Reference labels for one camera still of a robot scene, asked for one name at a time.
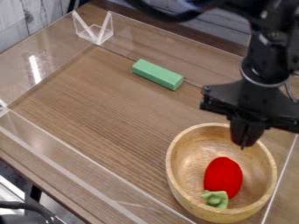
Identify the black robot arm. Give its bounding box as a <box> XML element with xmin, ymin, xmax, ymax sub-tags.
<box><xmin>124</xmin><ymin>0</ymin><xmax>299</xmax><ymax>148</ymax></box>

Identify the clear acrylic tray wall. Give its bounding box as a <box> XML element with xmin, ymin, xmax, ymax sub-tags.
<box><xmin>0</xmin><ymin>101</ymin><xmax>195</xmax><ymax>224</ymax></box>

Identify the black cable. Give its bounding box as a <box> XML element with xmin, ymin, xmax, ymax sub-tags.
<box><xmin>0</xmin><ymin>200</ymin><xmax>56</xmax><ymax>224</ymax></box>

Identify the clear acrylic corner bracket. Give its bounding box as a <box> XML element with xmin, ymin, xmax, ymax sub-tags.
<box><xmin>71</xmin><ymin>11</ymin><xmax>114</xmax><ymax>46</ymax></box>

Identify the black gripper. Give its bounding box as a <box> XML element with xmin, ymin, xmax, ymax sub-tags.
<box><xmin>201</xmin><ymin>80</ymin><xmax>299</xmax><ymax>149</ymax></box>

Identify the red plush strawberry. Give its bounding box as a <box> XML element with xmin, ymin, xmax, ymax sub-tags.
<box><xmin>201</xmin><ymin>157</ymin><xmax>243</xmax><ymax>209</ymax></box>

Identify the wooden bowl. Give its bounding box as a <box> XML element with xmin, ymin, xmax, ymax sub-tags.
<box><xmin>166</xmin><ymin>123</ymin><xmax>278</xmax><ymax>223</ymax></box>

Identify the green rectangular block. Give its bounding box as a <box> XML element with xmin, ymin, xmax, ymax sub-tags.
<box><xmin>131</xmin><ymin>59</ymin><xmax>183</xmax><ymax>91</ymax></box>

